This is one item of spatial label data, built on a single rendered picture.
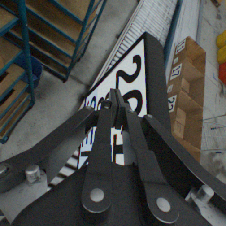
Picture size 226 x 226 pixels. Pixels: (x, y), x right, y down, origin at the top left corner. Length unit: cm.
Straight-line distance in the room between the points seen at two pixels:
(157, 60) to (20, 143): 159
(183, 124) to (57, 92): 146
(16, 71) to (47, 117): 78
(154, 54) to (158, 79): 5
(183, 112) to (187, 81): 41
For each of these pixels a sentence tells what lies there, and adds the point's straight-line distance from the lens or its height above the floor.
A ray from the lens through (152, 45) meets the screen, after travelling 26.
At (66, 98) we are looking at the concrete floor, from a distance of 184.
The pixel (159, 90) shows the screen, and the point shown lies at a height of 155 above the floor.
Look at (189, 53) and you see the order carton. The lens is 197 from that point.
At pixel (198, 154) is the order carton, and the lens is 122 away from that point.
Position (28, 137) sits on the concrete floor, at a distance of 170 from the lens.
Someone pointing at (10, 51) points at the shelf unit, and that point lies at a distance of 93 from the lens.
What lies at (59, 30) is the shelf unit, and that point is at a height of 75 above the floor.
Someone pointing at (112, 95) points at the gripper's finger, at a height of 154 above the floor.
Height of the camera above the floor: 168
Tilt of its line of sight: 58 degrees down
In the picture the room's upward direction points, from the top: 58 degrees clockwise
